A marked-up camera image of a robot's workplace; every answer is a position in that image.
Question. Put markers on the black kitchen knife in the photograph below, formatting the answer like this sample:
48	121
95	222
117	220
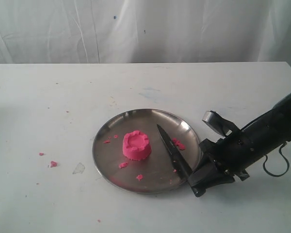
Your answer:
178	162

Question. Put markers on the pink clay crumb on table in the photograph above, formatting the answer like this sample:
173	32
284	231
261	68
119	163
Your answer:
53	164

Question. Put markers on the pink clay crumbs left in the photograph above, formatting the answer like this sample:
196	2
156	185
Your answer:
109	139

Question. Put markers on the round steel plate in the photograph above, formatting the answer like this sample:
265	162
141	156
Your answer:
157	170

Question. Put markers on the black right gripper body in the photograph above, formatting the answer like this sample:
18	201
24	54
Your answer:
230	154

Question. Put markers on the pink clay crumbs right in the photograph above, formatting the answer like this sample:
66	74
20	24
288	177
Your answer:
178	144

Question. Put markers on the pink dough lump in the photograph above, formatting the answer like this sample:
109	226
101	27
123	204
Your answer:
136	146

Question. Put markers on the clear tape piece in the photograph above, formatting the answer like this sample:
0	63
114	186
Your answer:
79	169

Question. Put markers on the pink clay crumbs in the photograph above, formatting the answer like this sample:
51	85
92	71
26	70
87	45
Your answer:
109	139
178	144

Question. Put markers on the white backdrop sheet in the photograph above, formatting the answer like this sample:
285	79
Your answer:
144	31

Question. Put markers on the pink clay crumb front-left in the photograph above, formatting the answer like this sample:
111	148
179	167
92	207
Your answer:
123	165

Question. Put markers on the pink clay crumb front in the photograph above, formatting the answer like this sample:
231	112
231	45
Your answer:
139	177

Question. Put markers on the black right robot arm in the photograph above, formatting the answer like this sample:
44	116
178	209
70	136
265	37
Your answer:
267	132

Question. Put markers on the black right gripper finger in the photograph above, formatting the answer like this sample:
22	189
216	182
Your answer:
207	176
206	157

